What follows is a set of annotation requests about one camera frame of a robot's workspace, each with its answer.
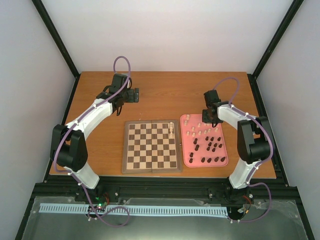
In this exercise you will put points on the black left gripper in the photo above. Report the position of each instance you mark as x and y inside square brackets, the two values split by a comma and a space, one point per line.
[131, 99]

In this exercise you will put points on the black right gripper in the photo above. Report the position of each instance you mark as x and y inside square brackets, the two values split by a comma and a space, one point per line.
[204, 119]

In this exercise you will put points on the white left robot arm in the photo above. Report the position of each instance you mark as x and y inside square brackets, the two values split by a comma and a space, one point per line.
[68, 143]

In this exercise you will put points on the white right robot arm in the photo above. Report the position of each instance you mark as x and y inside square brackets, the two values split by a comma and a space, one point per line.
[254, 138]

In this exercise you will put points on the pink plastic tray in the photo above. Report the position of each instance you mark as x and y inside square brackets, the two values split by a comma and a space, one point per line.
[210, 140]

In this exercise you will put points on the wooden chessboard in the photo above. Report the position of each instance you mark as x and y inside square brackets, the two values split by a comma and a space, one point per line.
[148, 147]

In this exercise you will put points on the left black frame post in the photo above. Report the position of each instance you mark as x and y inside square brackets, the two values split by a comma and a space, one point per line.
[50, 26]

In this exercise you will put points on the black frame post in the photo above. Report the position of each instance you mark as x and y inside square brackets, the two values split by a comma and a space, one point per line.
[279, 33]
[50, 26]

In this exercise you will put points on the black aluminium frame rail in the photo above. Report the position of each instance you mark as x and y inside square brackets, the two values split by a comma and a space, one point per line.
[212, 190]

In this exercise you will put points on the right black frame post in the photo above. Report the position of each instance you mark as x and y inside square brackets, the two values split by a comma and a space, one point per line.
[279, 33]

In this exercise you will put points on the light blue cable duct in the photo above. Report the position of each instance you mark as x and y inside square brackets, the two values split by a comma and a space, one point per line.
[137, 210]

